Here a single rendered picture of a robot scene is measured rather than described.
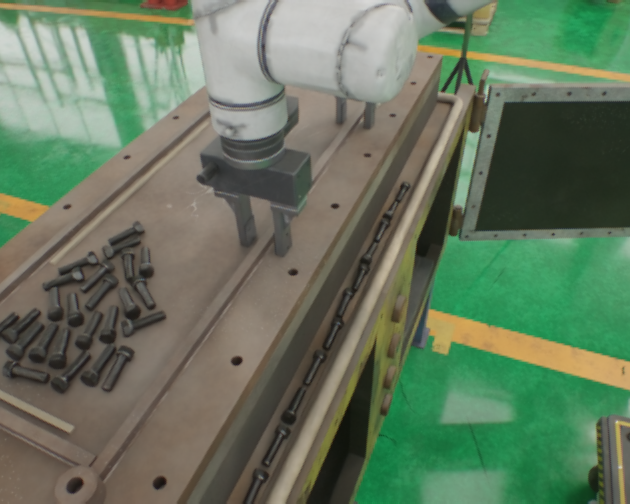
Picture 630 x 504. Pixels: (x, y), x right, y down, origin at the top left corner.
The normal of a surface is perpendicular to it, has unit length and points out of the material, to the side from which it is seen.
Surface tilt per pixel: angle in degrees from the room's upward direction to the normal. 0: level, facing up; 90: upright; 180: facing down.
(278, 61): 91
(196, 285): 0
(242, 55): 94
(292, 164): 0
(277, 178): 90
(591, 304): 0
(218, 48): 90
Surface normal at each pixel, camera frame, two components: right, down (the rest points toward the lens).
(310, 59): -0.45, 0.61
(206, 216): -0.03, -0.73
